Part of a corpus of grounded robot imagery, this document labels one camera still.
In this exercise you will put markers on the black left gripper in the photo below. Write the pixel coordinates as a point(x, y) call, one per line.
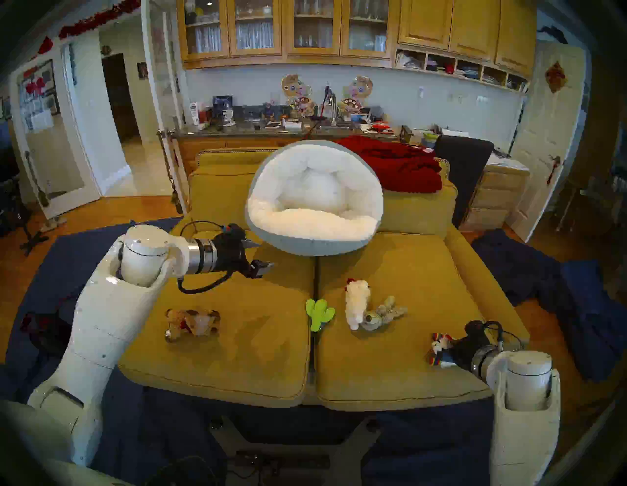
point(229, 250)

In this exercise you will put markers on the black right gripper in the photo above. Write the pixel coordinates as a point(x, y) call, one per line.
point(468, 345)

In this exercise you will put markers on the white lamb plush rainbow feet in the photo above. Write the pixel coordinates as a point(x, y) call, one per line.
point(441, 350)

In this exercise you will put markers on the brown reindeer plush toy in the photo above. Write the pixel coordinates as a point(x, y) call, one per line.
point(191, 323)

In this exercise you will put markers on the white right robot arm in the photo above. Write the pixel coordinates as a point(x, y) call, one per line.
point(524, 431)

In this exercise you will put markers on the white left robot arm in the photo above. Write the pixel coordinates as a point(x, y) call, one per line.
point(103, 323)

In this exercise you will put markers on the white grey round dog bed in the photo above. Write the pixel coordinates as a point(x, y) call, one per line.
point(313, 196)

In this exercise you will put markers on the yellow fabric sofa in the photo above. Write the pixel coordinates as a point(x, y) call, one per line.
point(472, 274)

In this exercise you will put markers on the green cactus plush toy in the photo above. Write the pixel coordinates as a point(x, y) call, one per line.
point(318, 313)

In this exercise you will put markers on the beige grey plush toy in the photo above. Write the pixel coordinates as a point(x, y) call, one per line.
point(387, 313)

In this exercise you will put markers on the dark navy crumpled cloth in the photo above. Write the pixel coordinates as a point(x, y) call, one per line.
point(509, 264)

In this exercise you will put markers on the yellow sofa seat cushion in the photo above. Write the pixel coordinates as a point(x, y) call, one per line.
point(372, 387)
point(254, 352)

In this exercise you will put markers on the white fluffy plush toy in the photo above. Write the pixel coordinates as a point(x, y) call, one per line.
point(357, 303)

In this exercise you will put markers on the granite counter wooden base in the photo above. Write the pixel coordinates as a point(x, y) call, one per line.
point(245, 128)

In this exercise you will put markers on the blue crumpled cloth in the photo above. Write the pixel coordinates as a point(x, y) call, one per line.
point(592, 313)

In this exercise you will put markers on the small purple teddy bear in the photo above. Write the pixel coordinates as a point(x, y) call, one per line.
point(267, 110)

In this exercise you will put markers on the wooden drawer cabinet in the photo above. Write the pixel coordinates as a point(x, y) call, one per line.
point(492, 198)

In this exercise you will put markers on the white lotion tube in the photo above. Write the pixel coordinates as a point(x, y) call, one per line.
point(194, 113)

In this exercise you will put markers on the dark blue box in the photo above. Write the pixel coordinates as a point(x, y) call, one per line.
point(222, 104)

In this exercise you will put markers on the metal sink faucet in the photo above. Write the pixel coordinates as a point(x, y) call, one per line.
point(335, 110)

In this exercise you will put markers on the red blanket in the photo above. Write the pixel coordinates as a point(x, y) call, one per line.
point(401, 166)

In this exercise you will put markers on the dark grey office chair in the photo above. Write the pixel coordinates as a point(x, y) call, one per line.
point(463, 166)

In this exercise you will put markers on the paper stack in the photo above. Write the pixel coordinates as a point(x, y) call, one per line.
point(507, 162)

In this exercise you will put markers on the navy floor blanket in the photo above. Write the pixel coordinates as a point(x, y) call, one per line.
point(171, 431)

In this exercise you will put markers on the white open glass door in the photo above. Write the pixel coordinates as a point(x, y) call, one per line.
point(159, 73)

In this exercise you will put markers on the white panel door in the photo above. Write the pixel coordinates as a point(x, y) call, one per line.
point(546, 147)

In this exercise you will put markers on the white glass french door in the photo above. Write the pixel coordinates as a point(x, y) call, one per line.
point(59, 166)

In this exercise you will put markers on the dark framed hallway picture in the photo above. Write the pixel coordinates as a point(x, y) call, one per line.
point(142, 70)

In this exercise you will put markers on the black floor stand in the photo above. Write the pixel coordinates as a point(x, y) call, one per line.
point(28, 240)

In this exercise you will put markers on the wooden cubby shelf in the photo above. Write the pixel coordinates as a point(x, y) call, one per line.
point(458, 68)

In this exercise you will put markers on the red flower door decoration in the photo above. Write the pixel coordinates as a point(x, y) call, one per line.
point(35, 87)

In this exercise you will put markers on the red diamond door ornament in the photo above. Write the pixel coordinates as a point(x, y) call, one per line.
point(556, 77)

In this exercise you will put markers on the red tinsel garland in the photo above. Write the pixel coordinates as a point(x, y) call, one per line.
point(95, 19)

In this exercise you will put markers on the cartoon child wall cutout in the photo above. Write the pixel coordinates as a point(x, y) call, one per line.
point(296, 94)
point(356, 93)

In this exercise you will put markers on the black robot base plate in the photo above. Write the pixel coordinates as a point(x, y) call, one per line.
point(230, 438)

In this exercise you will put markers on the wooden wall cabinets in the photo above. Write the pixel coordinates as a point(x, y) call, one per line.
point(431, 22)

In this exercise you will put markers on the black wall ornament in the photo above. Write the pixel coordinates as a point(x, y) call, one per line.
point(552, 33)

